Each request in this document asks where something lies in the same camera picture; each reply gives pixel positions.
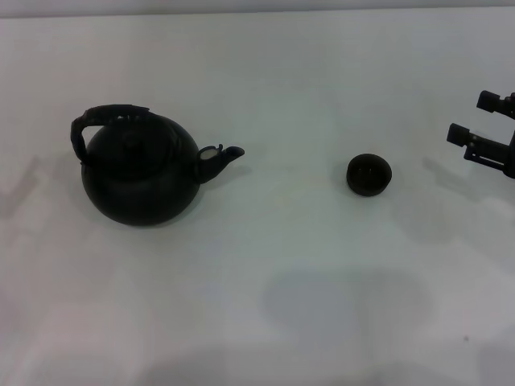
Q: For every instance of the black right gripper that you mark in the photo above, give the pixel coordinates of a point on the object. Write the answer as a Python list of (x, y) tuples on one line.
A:
[(513, 161)]

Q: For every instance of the small dark teacup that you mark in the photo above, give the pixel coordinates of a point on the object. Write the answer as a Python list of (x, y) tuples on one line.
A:
[(369, 177)]

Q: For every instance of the black round teapot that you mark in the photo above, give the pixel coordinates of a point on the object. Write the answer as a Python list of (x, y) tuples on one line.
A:
[(141, 189)]

